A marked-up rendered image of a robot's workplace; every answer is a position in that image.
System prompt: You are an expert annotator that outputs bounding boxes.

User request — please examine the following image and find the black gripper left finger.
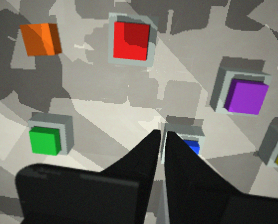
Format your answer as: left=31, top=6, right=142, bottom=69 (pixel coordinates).
left=14, top=129, right=161, bottom=224

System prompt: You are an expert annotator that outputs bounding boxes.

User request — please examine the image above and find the purple button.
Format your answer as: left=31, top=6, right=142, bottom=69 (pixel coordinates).
left=209, top=66, right=273, bottom=117

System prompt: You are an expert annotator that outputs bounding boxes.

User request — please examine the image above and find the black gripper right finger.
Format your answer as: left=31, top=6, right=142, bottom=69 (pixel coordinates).
left=164, top=131, right=278, bottom=224

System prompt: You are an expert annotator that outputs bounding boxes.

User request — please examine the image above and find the green button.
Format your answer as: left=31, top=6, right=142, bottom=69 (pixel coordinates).
left=28, top=112, right=74, bottom=156

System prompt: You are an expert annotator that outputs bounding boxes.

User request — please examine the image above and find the blue button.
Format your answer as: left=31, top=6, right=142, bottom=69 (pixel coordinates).
left=160, top=123, right=206, bottom=164

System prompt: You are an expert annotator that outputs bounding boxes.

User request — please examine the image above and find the orange block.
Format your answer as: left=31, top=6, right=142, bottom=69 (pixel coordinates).
left=20, top=23, right=62, bottom=56

